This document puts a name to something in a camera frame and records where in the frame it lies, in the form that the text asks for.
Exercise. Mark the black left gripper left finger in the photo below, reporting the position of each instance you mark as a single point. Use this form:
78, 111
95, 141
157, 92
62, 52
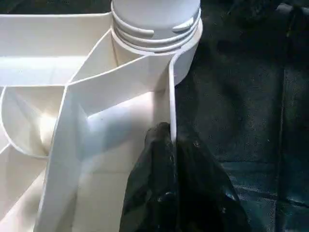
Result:
149, 191

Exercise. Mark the white plastic table top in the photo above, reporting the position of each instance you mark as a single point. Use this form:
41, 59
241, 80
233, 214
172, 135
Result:
72, 72

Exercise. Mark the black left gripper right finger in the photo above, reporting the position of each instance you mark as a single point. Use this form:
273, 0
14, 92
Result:
207, 193

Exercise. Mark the white plastic table leg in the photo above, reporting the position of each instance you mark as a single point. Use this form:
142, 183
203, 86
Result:
154, 19

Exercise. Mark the black table mat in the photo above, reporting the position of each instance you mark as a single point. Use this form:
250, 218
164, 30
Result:
251, 96

